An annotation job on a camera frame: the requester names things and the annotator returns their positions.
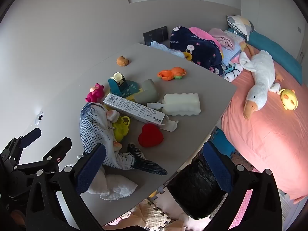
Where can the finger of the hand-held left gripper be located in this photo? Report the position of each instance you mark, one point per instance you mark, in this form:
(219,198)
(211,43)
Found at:
(30,137)
(59,148)

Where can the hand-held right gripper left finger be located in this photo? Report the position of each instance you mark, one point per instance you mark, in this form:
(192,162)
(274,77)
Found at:
(91,166)

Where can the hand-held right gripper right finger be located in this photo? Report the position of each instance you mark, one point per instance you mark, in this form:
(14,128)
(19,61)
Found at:
(216,168)

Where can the black lined trash bin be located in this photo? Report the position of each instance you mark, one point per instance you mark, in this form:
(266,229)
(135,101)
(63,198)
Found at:
(197,185)

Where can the white cloth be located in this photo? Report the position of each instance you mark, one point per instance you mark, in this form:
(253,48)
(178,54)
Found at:
(118,185)

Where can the blue grey plush fish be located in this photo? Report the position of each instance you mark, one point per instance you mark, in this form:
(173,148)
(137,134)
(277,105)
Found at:
(96,125)

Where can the yellow plastic toy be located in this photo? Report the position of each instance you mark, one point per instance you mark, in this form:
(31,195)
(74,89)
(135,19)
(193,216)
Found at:
(120,130)

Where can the pink rubber toy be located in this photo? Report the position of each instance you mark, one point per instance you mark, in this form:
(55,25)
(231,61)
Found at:
(95,93)

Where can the red heart sponge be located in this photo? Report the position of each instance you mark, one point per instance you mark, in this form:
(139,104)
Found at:
(150,136)

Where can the white wavy sponge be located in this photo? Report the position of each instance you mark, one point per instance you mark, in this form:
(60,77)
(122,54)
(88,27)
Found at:
(182,104)

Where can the long white cardboard box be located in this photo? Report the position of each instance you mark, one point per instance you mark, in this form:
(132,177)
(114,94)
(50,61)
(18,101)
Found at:
(134,108)

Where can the grey foam block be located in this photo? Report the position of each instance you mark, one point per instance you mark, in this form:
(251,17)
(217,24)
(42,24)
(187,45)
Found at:
(148,90)

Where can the orange plastic toy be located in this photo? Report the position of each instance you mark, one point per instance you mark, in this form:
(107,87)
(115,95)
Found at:
(172,73)

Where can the brown squishy toy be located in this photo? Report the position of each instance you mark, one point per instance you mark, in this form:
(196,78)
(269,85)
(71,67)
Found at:
(122,61)

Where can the pink bed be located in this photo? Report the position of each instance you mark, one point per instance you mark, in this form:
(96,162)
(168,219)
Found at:
(264,130)

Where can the person's leg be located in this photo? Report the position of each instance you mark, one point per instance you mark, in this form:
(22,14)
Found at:
(130,221)

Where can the foam puzzle floor mat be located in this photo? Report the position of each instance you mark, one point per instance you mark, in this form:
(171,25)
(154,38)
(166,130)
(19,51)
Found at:
(158,211)

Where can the white cartoon print blanket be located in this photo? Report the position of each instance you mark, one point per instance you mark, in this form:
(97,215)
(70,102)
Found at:
(232,71)

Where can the yellow chick plush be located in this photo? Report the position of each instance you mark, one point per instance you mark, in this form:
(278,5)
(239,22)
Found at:
(290,98)

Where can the white goose plush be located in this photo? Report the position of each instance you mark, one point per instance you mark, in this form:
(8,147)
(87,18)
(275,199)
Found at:
(261,77)

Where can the light blue folded blanket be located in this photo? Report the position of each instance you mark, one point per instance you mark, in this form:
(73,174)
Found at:
(231,53)

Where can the navy rabbit print blanket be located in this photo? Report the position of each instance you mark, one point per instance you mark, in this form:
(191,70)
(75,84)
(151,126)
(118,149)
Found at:
(195,45)

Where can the pale pink folded cloth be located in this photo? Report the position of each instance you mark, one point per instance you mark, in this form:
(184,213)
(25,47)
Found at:
(223,37)

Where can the light blue baby cloth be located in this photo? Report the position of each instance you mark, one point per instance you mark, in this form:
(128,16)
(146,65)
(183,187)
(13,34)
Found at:
(163,48)

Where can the teal bolster cushion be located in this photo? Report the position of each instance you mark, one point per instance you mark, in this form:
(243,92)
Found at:
(276,50)

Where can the pink fleece blanket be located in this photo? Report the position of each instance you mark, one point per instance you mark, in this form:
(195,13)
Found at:
(199,32)

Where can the checkered patchwork pillow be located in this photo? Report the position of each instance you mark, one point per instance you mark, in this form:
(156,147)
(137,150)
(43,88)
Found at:
(240,24)

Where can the black wall panel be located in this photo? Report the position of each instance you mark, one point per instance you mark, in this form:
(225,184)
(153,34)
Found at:
(155,35)

